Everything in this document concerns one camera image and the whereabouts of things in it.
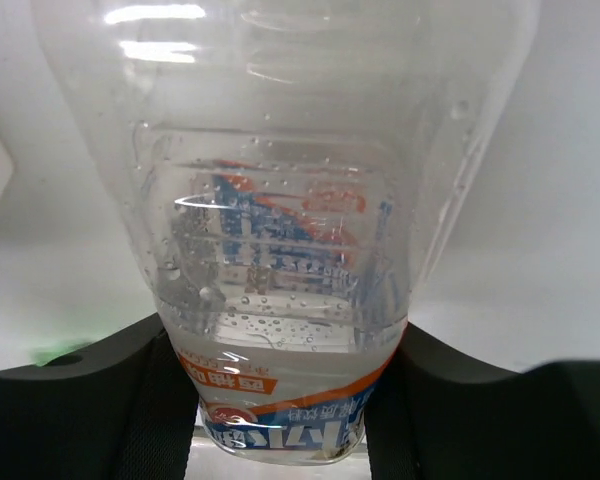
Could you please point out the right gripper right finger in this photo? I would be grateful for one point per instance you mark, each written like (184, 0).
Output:
(438, 413)

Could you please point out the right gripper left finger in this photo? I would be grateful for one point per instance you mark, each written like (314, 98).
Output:
(121, 408)

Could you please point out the clear bottle blue white label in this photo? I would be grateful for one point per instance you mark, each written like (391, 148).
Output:
(288, 173)

